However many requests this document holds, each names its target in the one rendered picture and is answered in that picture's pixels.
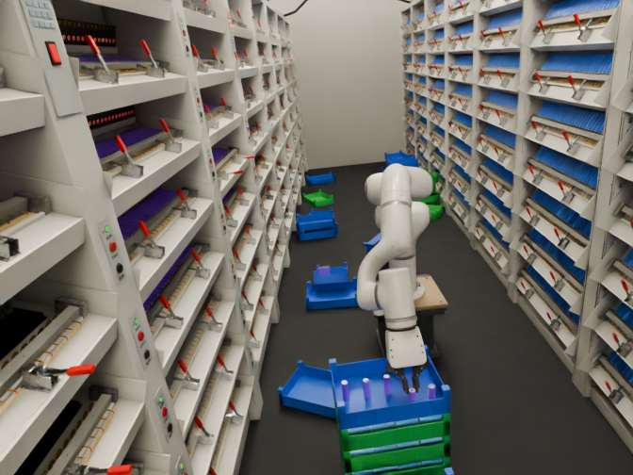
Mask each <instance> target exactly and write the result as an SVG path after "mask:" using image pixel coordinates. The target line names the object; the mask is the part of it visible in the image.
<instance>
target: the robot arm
mask: <svg viewBox="0 0 633 475"><path fill-rule="evenodd" d="M432 190H433V180H432V178H431V176H430V174H429V173H428V172H426V171H425V170H423V169H420V168H416V167H407V166H402V165H400V164H392V165H390V166H389V167H387V168H386V169H385V171H384V172H381V173H375V174H372V175H370V176H369V177H368V178H367V179H366V182H365V196H366V198H367V199H368V201H369V202H371V203H372V204H374V205H377V208H376V210H375V214H374V221H375V224H376V225H377V227H378V228H380V229H381V240H380V242H379V243H378V244H377V245H376V246H375V247H374V248H373V249H372V250H371V251H370V252H369V253H368V254H367V255H366V256H365V258H364V260H363V262H362V264H361V266H360V268H359V271H358V278H357V302H358V304H359V306H360V307H361V308H362V309H363V310H367V311H370V310H383V312H384V316H385V323H386V327H387V328H389V329H388V330H386V331H385V348H386V357H387V365H386V369H385V370H386V371H387V372H390V373H395V374H396V375H397V376H398V377H399V378H400V379H401V385H402V390H403V391H404V390H405V392H406V394H410V391H409V385H408V380H407V379H406V376H405V372H404V368H407V367H412V368H413V375H412V381H413V387H414V389H415V392H416V393H418V392H419V391H418V388H420V384H419V379H418V377H419V376H420V373H421V372H422V371H423V369H425V368H427V367H428V366H430V362H429V360H428V358H427V356H426V352H425V348H424V343H423V340H422V336H421V334H420V331H419V328H418V327H417V326H415V325H416V321H417V316H416V314H415V308H414V300H416V299H419V298H420V297H422V296H423V294H424V292H425V288H424V286H423V285H422V284H420V281H419V282H417V281H416V257H415V245H416V241H417V239H418V238H419V236H420V235H421V234H422V233H423V232H424V231H425V229H426V228H427V227H428V225H429V223H430V209H429V207H428V206H427V205H426V204H424V203H421V202H413V201H416V200H422V199H425V198H427V197H429V196H430V195H431V193H432ZM387 262H389V269H387V270H381V271H379V270H380V269H381V268H382V266H383V265H385V264H386V263H387ZM378 273H379V279H380V281H379V282H378V283H376V277H377V274H378Z"/></svg>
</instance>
